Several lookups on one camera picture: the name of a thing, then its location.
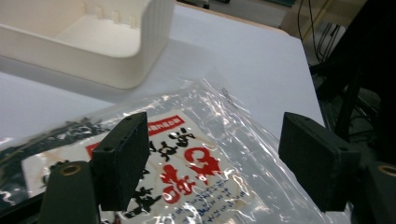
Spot black hanging cable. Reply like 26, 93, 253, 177
296, 0, 325, 63

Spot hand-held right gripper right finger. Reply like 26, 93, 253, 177
277, 111, 362, 213

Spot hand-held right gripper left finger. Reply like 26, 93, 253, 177
92, 111, 150, 212

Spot white plastic bin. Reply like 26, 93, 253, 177
0, 0, 176, 91

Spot clear bag of dried seaweed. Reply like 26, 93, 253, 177
0, 77, 353, 224

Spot black metal stand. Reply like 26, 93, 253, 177
309, 0, 396, 162

